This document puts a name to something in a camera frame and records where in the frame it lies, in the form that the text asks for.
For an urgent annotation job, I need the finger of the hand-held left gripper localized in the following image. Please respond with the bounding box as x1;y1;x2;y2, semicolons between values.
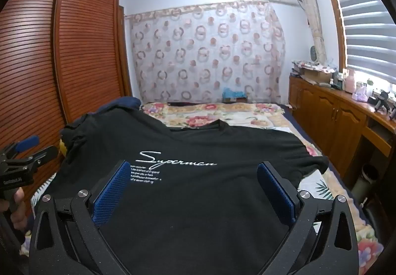
0;135;40;160
20;146;59;170

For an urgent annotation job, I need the floral cloth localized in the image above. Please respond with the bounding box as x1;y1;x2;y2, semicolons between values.
292;59;339;73

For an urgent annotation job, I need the folded navy cloth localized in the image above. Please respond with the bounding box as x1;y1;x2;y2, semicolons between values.
94;96;143;115

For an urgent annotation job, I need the black t-shirt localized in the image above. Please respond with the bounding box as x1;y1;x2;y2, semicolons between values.
43;105;329;275

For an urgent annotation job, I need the person's left hand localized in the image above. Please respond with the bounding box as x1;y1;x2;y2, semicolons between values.
9;187;28;245

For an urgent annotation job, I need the palm leaf printed cloth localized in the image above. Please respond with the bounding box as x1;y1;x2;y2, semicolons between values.
19;170;341;257

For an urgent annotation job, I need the cardboard box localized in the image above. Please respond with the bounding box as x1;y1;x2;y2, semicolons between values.
301;67;333;84

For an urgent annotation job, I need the grey striped window blind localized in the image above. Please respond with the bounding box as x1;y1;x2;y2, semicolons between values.
328;0;396;81

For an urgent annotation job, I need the wooden louvered wardrobe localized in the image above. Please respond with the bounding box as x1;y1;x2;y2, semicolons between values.
0;0;141;223

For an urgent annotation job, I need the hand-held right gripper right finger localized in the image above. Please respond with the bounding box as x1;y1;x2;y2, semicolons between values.
256;160;361;275

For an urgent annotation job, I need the floral blanket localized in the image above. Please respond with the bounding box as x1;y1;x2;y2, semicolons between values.
141;102;387;275

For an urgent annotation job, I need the grey-green bin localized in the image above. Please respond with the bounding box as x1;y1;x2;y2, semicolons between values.
353;164;379;201

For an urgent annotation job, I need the circle patterned sheer curtain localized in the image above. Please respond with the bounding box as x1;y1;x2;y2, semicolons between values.
124;0;287;104

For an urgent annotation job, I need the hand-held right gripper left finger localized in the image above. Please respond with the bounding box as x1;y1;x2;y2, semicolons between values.
29;160;137;275

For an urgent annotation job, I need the tied beige curtain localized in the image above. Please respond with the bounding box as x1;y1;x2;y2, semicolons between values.
292;0;330;65

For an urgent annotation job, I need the pink jug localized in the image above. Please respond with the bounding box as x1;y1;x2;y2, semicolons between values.
343;69;356;93

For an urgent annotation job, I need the black chair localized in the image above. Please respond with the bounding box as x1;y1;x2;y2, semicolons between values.
362;188;396;248

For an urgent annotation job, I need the wooden sideboard cabinet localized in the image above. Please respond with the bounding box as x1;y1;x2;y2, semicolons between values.
288;74;396;189

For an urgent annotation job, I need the wooden window frame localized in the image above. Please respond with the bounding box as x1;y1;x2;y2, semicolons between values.
320;0;348;73

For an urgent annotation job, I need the blue item on box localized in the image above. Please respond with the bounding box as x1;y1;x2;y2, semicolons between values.
221;88;248;103

